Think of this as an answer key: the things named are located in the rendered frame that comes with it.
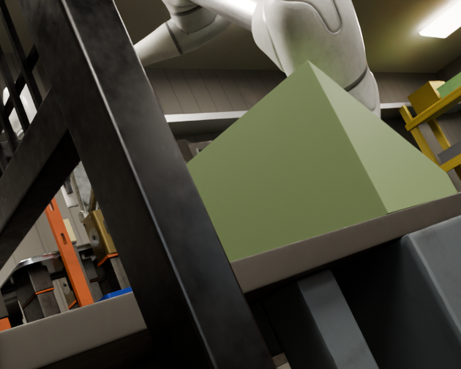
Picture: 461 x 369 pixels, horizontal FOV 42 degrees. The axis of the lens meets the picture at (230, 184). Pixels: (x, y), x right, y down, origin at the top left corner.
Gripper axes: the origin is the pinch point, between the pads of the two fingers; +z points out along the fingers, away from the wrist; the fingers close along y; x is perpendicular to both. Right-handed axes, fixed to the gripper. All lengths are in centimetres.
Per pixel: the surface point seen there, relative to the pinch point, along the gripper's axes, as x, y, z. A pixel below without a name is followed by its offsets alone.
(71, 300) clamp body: -2.8, 20.7, 19.3
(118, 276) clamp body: 1.6, -18.9, 25.2
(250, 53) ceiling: -326, 195, -191
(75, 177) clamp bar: 1.6, -16.6, -2.8
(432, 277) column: -8, -91, 55
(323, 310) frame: 12, -87, 52
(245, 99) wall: -319, 220, -157
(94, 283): -0.6, -1.5, 21.4
